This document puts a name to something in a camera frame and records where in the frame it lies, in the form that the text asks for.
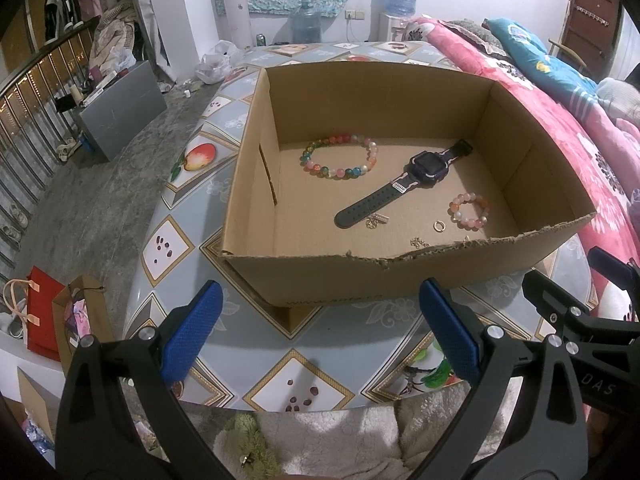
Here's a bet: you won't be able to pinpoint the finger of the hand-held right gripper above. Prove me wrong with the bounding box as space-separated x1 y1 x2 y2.
522 270 606 346
587 246 640 321

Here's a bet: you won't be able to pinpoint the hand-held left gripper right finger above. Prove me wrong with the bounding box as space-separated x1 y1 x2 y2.
419 277 590 480

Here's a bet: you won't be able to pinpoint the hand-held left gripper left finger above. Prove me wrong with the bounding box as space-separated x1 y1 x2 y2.
55 280 236 480

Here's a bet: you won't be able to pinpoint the brown cardboard box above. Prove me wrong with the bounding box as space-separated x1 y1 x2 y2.
220 60 598 308

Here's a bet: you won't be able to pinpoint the pink bead bracelet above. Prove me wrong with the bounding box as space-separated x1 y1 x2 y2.
448 193 492 229

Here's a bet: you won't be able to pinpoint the black wrist watch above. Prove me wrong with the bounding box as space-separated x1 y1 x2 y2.
334 139 474 229

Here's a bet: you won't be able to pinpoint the multicolour bead bracelet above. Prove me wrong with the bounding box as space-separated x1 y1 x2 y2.
300 132 379 180

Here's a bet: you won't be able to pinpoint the brown paper bag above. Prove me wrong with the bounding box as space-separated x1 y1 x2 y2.
52 275 108 376

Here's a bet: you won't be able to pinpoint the green plush toy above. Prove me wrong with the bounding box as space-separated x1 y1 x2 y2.
222 412 283 478

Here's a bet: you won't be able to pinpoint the red paper bag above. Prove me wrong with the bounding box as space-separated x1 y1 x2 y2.
25 266 68 363

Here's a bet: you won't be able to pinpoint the beige fleece blanket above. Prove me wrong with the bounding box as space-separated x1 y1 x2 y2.
140 390 481 480

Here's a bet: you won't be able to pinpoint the small cardboard box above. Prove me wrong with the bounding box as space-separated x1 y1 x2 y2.
17 366 56 446

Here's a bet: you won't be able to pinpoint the pink floral blanket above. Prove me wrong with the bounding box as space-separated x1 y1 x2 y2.
405 17 640 361

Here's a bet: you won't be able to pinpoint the grey white pillow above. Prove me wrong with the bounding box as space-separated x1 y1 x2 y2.
595 77 640 116

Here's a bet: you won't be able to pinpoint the grey box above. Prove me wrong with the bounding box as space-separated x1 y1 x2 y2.
77 60 168 162

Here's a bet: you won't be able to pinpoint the teal pillow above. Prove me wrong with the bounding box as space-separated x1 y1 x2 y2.
487 18 598 92

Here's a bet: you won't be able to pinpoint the wooden chair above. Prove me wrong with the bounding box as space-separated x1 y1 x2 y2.
547 37 591 73

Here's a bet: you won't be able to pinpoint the metal railing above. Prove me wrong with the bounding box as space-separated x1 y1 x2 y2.
0 22 101 271

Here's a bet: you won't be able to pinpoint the white plastic bag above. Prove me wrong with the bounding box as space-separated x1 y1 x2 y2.
196 40 246 85

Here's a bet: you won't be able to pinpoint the brown wooden door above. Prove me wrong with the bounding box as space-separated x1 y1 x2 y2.
560 0 623 81

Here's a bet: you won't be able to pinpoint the grey patterned pillow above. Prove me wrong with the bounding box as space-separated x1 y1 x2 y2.
445 19 506 56

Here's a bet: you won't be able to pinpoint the beige clothes pile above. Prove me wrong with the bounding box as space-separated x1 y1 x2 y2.
90 5 138 78

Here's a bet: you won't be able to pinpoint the white water dispenser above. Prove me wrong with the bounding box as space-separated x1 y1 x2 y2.
380 12 416 42

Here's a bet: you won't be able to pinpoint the white paper roll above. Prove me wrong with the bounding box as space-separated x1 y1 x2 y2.
220 0 253 51

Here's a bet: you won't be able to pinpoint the clear water jug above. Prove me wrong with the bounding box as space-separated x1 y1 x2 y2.
291 1 322 44

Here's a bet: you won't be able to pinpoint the black jacket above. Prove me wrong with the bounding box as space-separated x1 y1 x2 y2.
42 0 83 43

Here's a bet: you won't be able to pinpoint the white bag beige handles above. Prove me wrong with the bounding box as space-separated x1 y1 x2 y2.
0 280 41 343

